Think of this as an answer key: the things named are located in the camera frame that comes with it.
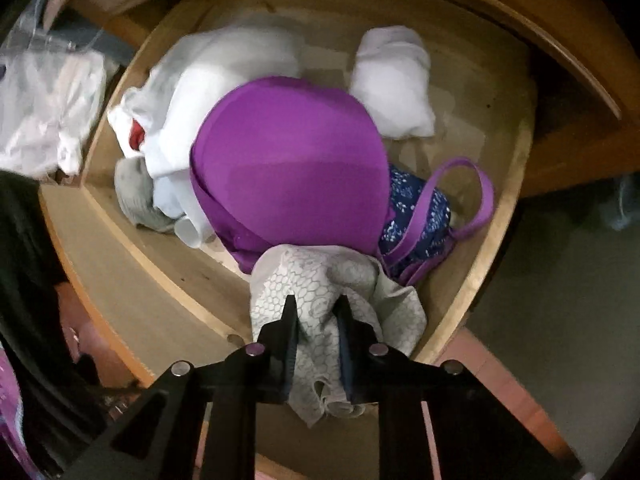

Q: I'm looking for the white rolled cloth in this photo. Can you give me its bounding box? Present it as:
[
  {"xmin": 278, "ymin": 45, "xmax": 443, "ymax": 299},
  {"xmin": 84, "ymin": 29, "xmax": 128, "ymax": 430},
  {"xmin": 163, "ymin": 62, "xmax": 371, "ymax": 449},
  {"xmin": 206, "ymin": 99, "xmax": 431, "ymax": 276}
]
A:
[{"xmin": 348, "ymin": 26, "xmax": 437, "ymax": 139}]

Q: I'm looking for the wooden nightstand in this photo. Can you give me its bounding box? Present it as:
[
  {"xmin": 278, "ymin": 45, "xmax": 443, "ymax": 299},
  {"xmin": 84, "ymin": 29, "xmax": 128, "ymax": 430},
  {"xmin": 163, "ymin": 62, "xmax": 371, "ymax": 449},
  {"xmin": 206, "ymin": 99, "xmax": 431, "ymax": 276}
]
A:
[{"xmin": 65, "ymin": 0, "xmax": 631, "ymax": 201}]

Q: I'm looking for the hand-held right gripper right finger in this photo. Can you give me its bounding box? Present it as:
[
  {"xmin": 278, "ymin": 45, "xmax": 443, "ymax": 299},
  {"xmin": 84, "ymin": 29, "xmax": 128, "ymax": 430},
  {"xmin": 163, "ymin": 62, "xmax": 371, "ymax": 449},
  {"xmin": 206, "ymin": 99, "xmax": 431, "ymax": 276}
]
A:
[{"xmin": 332, "ymin": 296, "xmax": 581, "ymax": 480}]

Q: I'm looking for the wooden drawer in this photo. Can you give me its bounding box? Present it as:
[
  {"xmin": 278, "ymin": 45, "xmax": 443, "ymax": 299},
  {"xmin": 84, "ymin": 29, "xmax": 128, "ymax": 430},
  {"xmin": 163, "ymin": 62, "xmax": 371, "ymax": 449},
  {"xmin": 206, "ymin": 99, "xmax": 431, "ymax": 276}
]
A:
[{"xmin": 40, "ymin": 0, "xmax": 538, "ymax": 480}]

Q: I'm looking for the dark cloth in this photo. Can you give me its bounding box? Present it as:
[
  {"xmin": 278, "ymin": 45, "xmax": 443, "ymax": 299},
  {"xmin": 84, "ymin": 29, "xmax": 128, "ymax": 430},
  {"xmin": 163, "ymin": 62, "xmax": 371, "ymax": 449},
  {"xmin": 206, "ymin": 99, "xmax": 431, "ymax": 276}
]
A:
[{"xmin": 0, "ymin": 170, "xmax": 146, "ymax": 461}]

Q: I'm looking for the clear plastic bag of clothes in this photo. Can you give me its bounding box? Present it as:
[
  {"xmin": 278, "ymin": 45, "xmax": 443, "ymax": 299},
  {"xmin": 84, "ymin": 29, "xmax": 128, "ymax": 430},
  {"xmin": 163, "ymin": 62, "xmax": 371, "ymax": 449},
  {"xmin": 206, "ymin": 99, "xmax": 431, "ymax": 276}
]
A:
[{"xmin": 0, "ymin": 10, "xmax": 121, "ymax": 176}]

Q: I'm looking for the purple bra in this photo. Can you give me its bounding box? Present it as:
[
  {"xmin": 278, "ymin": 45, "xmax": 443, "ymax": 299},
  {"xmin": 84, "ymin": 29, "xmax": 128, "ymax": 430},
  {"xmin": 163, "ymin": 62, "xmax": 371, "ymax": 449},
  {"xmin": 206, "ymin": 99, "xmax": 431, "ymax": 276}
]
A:
[{"xmin": 189, "ymin": 76, "xmax": 496, "ymax": 286}]

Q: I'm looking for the purple cloth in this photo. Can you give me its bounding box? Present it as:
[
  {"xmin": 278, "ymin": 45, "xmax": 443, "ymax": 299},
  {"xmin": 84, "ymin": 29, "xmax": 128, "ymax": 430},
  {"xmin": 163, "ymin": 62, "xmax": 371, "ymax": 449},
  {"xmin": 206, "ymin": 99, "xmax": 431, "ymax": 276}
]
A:
[{"xmin": 0, "ymin": 350, "xmax": 41, "ymax": 480}]

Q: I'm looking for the blue floral underwear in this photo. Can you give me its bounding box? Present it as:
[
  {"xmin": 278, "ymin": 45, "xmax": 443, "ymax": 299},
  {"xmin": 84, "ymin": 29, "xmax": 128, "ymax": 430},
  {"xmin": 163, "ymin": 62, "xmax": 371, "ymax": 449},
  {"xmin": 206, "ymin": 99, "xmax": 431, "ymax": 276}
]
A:
[{"xmin": 377, "ymin": 164, "xmax": 453, "ymax": 281}]

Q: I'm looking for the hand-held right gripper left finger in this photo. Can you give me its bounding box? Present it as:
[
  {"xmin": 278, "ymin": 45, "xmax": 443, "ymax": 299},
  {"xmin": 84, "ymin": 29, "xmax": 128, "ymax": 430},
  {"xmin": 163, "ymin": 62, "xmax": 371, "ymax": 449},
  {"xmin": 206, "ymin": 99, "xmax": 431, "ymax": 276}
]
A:
[{"xmin": 60, "ymin": 294, "xmax": 301, "ymax": 480}]

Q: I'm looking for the grey cloth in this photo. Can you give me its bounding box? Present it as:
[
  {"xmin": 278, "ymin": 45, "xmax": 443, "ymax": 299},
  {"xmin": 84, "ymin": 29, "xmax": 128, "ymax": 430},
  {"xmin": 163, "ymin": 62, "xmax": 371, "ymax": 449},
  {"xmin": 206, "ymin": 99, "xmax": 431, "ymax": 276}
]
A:
[{"xmin": 114, "ymin": 157, "xmax": 181, "ymax": 233}]

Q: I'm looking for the pale white garment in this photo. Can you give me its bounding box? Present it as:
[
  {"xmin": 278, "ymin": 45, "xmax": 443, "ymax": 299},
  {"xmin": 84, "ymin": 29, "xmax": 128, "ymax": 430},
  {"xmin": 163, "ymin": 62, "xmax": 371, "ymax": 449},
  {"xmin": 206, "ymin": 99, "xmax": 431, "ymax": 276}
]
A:
[{"xmin": 106, "ymin": 25, "xmax": 306, "ymax": 221}]

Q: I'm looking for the grey patterned underwear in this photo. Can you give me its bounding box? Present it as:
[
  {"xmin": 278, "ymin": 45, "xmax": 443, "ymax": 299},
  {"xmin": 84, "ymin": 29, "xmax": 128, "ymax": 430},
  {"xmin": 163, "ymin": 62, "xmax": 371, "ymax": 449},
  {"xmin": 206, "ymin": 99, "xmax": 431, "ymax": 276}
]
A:
[{"xmin": 249, "ymin": 244, "xmax": 428, "ymax": 428}]

